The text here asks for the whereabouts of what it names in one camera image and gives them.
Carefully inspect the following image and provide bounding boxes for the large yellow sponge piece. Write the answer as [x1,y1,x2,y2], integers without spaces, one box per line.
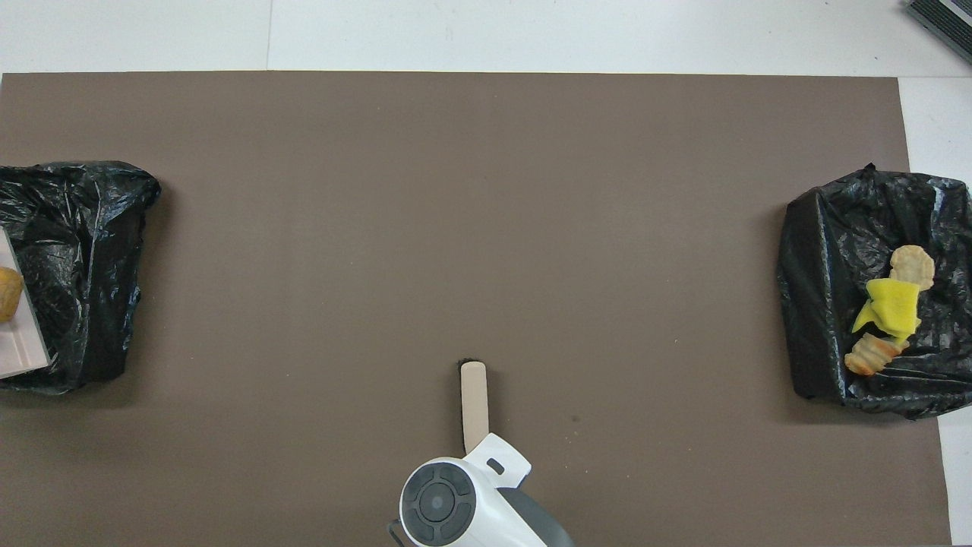
[866,278,922,339]

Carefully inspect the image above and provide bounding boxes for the beige toy cookie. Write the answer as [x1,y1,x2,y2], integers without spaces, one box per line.
[890,245,936,291]

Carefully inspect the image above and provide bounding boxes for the beige plastic dustpan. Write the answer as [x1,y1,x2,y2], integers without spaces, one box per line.
[0,228,52,379]

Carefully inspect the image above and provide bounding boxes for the black bag lined bin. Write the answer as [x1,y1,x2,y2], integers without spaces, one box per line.
[0,160,162,396]
[776,163,972,420]

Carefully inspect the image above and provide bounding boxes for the dark ribbed device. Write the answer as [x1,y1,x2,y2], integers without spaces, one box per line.
[905,0,972,65]

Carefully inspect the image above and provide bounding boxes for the pale toy pastry chunk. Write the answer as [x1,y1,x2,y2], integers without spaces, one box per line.
[844,333,910,378]

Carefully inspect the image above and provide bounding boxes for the brown table mat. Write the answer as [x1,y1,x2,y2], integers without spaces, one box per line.
[0,71,952,547]

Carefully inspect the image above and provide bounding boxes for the brown toy bread roll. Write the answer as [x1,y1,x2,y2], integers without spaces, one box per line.
[0,267,24,323]

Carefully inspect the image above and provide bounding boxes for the beige hand brush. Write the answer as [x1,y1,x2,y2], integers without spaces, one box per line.
[459,359,488,455]

